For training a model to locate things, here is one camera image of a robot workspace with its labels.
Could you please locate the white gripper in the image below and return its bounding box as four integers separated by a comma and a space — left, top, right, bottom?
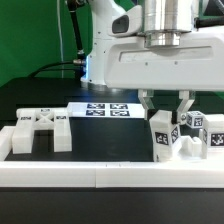
104, 34, 224, 125

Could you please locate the white chair seat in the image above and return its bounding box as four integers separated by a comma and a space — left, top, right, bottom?
153, 134, 205, 163

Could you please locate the white chair back frame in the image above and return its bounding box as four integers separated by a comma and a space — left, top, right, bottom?
12, 108, 72, 154

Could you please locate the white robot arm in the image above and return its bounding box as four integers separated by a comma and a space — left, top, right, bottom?
67, 0, 224, 123

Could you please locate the white tagged cube right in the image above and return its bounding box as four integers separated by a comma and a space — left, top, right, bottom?
186, 111, 204, 129

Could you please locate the white marker sheet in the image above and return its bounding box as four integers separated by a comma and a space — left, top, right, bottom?
67, 102, 145, 119

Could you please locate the white U-shaped barrier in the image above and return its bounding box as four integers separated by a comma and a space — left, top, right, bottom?
0, 126, 224, 188

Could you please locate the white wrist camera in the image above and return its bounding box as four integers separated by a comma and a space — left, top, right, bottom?
108, 5, 143, 38

